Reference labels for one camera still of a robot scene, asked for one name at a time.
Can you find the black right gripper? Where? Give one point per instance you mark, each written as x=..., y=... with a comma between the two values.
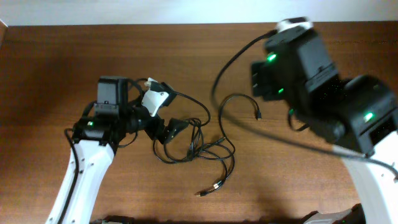
x=257, y=79

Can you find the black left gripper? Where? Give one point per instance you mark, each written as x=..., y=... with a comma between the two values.
x=160, y=132

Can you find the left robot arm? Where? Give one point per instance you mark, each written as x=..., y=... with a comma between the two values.
x=122, y=107

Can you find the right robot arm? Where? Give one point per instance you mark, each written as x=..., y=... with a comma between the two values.
x=358, y=116

